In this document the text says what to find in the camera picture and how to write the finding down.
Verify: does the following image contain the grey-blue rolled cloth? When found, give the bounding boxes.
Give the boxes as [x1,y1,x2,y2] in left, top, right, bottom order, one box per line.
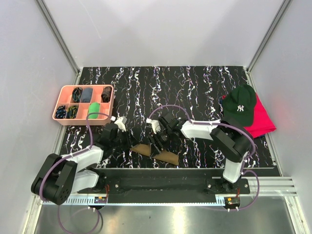
[80,88,93,103]

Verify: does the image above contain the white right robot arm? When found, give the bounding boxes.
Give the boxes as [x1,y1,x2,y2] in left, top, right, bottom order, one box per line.
[147,114,254,193]

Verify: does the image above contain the pink red folded cloth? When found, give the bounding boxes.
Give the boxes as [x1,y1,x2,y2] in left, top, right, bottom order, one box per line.
[244,94,276,138]

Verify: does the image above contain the dark green baseball cap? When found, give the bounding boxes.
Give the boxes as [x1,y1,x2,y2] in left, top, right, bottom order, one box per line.
[222,84,256,127]

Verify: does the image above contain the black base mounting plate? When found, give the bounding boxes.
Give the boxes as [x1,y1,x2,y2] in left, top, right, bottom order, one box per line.
[77,168,251,204]

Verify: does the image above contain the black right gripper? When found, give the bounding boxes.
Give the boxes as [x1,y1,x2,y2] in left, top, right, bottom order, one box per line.
[148,127,174,158]

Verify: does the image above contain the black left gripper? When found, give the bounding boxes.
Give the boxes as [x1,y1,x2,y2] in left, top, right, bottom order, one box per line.
[111,128,139,150]

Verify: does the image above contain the aluminium frame rail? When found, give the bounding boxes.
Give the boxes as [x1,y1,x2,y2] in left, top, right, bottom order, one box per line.
[33,176,298,197]

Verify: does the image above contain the brown fabric napkin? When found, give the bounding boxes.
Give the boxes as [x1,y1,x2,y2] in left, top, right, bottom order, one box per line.
[130,144,179,166]

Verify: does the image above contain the black multicolour patterned roll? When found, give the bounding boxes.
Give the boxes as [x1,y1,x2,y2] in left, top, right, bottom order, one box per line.
[72,87,83,103]

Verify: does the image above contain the black blue patterned roll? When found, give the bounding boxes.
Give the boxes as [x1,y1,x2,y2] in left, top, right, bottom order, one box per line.
[55,105,67,119]

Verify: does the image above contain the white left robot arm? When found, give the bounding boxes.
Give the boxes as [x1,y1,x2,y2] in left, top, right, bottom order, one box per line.
[31,116,138,205]

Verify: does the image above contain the green rolled cloth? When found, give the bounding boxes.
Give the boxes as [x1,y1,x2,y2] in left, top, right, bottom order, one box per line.
[88,102,100,119]

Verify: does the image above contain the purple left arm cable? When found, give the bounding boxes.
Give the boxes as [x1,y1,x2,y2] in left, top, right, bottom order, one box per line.
[39,112,115,234]

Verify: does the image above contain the black yellow patterned roll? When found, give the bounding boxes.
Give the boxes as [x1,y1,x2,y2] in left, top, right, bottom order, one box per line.
[66,105,78,119]

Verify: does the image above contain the pink divided organizer tray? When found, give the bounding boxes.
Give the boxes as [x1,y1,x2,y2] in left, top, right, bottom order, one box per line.
[52,84,114,126]

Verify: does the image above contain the dark paisley rolled cloth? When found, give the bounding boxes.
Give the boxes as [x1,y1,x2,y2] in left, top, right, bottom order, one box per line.
[101,86,112,103]

